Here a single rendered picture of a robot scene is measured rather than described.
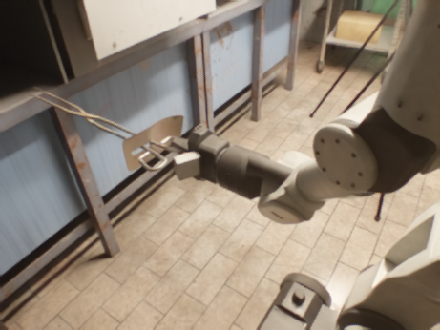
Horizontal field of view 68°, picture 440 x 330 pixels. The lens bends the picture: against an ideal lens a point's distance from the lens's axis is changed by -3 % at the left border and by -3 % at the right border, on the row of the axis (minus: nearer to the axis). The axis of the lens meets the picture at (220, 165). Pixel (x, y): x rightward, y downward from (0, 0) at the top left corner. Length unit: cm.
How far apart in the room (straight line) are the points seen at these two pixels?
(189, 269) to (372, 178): 129
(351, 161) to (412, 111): 8
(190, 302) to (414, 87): 131
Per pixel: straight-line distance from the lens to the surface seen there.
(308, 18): 403
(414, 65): 29
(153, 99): 156
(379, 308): 70
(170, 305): 149
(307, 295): 127
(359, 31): 322
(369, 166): 34
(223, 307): 146
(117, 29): 111
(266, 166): 56
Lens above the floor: 130
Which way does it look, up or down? 39 degrees down
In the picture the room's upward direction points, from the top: 2 degrees counter-clockwise
